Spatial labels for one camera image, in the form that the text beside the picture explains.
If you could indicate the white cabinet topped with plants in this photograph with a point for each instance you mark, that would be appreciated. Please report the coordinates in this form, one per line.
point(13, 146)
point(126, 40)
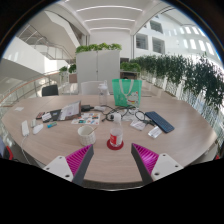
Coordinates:
point(98, 66)

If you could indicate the flat round red coaster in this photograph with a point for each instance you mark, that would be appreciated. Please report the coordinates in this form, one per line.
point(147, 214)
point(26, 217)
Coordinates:
point(115, 148)

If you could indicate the white plastic packet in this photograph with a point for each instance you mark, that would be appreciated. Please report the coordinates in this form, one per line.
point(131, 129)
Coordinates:
point(155, 132)

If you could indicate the white grid-pattern cup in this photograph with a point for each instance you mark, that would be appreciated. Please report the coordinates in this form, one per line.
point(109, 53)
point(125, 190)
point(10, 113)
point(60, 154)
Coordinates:
point(86, 137)

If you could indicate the white paper slip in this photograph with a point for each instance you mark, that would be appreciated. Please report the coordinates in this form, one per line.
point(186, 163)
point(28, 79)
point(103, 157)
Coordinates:
point(19, 108)

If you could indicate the clear water bottle red label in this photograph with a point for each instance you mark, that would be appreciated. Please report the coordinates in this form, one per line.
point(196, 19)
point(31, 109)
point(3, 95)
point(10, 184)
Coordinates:
point(116, 133)

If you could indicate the small planters with green plants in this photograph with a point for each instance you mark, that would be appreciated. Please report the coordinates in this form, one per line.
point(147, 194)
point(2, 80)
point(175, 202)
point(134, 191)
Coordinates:
point(68, 71)

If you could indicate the white computer mouse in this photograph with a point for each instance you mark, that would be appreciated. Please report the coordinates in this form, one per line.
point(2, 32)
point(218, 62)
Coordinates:
point(37, 129)

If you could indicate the black office chair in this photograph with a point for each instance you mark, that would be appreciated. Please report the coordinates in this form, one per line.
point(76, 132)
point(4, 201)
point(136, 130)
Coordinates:
point(50, 90)

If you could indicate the white chair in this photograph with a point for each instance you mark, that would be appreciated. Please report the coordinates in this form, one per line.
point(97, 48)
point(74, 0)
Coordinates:
point(89, 88)

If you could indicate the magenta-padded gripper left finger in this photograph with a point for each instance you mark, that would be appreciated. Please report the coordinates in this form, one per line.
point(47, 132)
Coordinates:
point(61, 166)

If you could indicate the dark blue keyboard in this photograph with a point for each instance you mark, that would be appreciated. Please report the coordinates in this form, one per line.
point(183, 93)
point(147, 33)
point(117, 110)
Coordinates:
point(159, 121)

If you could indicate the small black device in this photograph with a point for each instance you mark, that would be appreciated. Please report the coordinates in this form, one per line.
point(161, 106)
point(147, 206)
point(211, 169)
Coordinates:
point(86, 107)

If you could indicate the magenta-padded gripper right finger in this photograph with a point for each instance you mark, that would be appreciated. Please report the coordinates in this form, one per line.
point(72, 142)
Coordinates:
point(163, 165)

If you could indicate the white power strip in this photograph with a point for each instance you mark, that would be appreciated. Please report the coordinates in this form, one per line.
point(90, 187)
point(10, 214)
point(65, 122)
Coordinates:
point(25, 128)

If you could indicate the blue marker pen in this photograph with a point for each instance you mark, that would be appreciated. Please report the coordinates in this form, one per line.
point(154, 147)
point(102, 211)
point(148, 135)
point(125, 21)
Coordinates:
point(51, 125)

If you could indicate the wooden planter with green plants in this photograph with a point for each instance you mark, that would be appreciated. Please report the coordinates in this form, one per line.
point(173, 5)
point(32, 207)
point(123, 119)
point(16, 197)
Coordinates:
point(130, 70)

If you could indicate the row of green potted plants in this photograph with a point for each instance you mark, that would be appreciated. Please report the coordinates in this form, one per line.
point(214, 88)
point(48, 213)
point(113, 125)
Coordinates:
point(186, 73)

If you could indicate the colourful sticker sheet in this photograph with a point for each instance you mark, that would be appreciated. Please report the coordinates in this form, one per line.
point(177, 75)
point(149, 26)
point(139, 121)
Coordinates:
point(86, 119)

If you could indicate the green tote bag cat print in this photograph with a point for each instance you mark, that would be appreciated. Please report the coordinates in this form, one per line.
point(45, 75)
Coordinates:
point(125, 91)

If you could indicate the tall clear bottle white lid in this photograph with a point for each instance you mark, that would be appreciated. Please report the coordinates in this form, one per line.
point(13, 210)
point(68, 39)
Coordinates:
point(103, 95)

